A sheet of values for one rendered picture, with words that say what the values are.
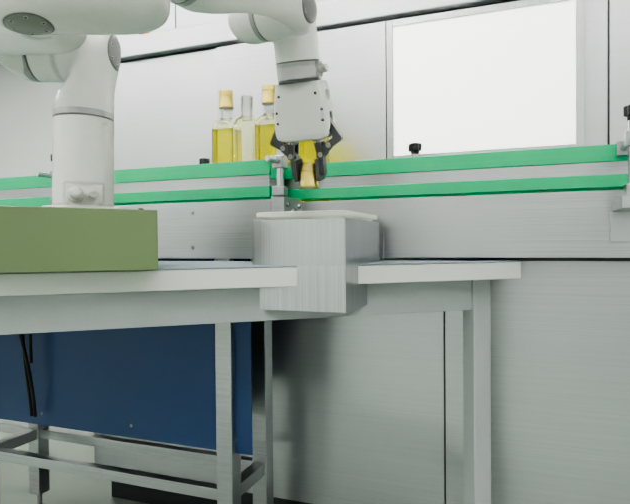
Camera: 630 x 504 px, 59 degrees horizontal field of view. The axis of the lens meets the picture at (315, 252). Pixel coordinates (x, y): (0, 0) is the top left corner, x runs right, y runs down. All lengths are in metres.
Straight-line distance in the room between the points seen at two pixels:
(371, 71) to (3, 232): 0.92
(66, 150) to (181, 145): 0.72
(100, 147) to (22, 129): 5.65
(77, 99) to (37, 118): 5.51
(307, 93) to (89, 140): 0.36
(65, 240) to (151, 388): 0.61
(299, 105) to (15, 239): 0.48
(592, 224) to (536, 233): 0.10
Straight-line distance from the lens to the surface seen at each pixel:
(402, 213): 1.16
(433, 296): 1.09
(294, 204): 1.19
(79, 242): 0.85
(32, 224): 0.86
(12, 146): 6.70
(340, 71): 1.45
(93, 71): 0.99
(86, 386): 1.50
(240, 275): 0.91
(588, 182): 1.16
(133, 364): 1.40
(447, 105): 1.37
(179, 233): 1.27
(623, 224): 1.14
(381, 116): 1.39
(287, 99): 0.98
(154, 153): 1.71
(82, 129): 0.97
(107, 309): 0.95
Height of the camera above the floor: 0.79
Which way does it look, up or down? 1 degrees down
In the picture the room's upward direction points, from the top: straight up
